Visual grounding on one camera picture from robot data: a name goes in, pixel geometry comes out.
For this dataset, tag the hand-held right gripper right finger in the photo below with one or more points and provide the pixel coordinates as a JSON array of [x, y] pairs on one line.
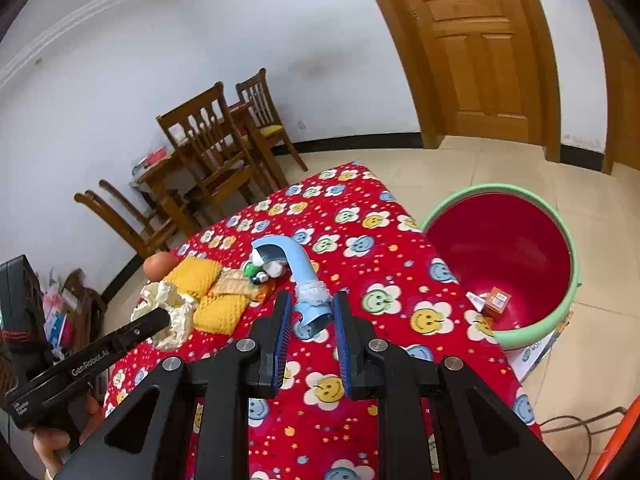
[[345, 350]]

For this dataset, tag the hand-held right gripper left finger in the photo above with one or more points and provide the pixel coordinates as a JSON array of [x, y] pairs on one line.
[[282, 345]]

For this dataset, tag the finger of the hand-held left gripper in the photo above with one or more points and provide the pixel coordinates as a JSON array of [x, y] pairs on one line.
[[145, 327]]

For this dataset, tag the white tissue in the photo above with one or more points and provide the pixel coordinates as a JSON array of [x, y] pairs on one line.
[[180, 320]]

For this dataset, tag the yellow foam net sleeve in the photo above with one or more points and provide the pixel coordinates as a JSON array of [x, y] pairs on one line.
[[220, 312], [192, 277]]

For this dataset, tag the white green small toy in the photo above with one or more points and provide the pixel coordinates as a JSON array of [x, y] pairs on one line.
[[274, 270]]

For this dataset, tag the light blue curved tube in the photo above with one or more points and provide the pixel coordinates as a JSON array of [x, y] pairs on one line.
[[300, 265]]

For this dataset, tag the small white packet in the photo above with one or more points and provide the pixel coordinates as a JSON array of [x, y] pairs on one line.
[[476, 301]]

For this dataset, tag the small orange box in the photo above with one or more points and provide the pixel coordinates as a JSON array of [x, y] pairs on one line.
[[496, 304]]

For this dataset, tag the red basin with green rim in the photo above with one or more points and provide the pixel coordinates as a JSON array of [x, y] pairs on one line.
[[500, 245]]

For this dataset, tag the person's left hand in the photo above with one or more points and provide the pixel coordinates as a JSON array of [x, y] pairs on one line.
[[50, 442]]

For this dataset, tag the dark wooden furniture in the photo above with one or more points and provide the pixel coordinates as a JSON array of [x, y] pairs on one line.
[[90, 305]]

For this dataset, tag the brown egg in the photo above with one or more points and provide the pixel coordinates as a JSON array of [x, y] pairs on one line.
[[160, 266]]

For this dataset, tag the pile of coloured bags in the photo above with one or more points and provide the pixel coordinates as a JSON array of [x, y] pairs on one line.
[[57, 315]]

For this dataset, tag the yellow snack wrapper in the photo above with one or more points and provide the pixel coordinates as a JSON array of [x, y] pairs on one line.
[[232, 286]]

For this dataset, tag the small green toy bottle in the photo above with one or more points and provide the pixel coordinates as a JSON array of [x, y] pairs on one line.
[[250, 271]]

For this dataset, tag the red smiley printed tablecloth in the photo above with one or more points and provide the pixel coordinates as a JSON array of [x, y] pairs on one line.
[[380, 260]]

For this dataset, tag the wooden slat-back chair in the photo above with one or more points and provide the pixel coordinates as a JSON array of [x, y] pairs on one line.
[[200, 135], [120, 220]]

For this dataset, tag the red packet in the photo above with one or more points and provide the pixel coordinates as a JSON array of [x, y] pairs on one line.
[[155, 155]]

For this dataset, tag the cardboard box with white label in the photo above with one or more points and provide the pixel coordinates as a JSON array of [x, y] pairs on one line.
[[537, 355]]

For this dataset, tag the wooden chair with yellow cushion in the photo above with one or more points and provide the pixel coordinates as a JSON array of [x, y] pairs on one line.
[[260, 105]]

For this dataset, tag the orange plastic stool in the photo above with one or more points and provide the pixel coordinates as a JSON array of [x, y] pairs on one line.
[[612, 452]]

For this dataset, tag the wooden panel door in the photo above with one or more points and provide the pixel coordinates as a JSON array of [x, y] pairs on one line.
[[475, 60], [620, 110]]

